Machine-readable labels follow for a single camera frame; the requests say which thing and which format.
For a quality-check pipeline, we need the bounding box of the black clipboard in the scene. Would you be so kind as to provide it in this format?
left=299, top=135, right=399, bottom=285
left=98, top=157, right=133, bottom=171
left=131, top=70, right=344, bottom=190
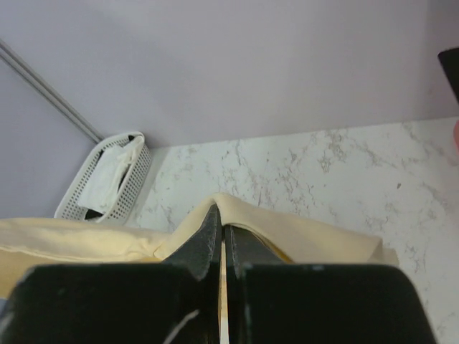
left=437, top=47, right=459, bottom=101

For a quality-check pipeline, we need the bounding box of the yellow t shirt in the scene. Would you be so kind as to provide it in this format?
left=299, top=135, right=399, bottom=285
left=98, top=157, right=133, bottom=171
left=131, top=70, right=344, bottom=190
left=1, top=193, right=399, bottom=299

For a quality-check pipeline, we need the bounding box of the white perforated basket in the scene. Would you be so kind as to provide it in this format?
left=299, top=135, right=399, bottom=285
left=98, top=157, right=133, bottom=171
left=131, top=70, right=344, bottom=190
left=54, top=131, right=151, bottom=225

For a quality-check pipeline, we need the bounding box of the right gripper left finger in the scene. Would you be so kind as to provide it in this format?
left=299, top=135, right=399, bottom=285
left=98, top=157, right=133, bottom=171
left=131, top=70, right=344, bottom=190
left=1, top=206, right=222, bottom=343

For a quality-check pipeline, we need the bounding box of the white t shirt in basket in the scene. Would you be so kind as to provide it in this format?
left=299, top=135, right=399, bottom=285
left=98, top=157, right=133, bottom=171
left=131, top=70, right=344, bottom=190
left=77, top=135, right=145, bottom=213

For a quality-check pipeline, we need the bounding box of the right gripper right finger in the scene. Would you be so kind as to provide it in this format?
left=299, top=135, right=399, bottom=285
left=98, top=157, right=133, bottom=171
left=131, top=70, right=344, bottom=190
left=224, top=226, right=436, bottom=343

